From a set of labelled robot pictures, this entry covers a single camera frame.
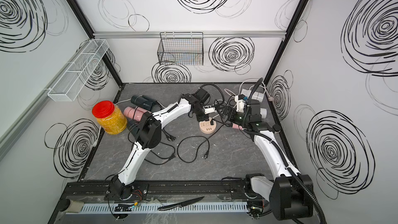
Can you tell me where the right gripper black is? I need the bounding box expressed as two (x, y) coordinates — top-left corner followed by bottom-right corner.
(217, 106), (249, 127)

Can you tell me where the round beige power strip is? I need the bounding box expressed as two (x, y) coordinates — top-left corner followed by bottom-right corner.
(199, 118), (217, 134)

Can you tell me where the pink hair dryer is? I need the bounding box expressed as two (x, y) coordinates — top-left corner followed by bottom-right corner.
(123, 107), (148, 121)
(232, 123), (244, 130)

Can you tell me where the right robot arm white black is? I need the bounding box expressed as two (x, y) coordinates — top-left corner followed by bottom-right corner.
(222, 95), (327, 224)

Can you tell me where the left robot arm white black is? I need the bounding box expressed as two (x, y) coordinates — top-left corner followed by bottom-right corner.
(109, 88), (210, 200)

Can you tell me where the white hair dryer middle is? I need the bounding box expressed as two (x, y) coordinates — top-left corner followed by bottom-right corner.
(260, 108), (267, 119)

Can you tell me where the white hair dryer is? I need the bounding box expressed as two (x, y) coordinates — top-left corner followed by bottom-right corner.
(260, 108), (267, 119)
(240, 88), (265, 102)

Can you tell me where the white hair dryer back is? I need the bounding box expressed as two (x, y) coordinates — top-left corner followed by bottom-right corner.
(240, 88), (265, 102)

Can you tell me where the dark green hair dryer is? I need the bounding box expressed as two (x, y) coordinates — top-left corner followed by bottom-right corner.
(131, 95), (162, 111)

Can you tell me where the jar with red lid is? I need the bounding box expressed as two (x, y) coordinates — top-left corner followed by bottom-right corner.
(92, 101), (127, 135)

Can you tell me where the black kitchen knife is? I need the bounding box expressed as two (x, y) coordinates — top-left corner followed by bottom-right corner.
(158, 196), (205, 211)

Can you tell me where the white vent strip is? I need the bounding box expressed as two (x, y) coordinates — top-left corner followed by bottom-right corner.
(66, 201), (249, 215)

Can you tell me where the beige power strip cord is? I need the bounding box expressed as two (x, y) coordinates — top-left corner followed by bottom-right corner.
(223, 78), (274, 102)

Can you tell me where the black wire basket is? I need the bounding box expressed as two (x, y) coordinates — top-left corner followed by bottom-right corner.
(157, 32), (204, 65)

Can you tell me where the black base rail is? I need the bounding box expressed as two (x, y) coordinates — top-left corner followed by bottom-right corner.
(63, 178), (312, 201)

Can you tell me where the white wire shelf basket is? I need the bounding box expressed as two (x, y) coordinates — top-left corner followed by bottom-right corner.
(47, 39), (109, 102)

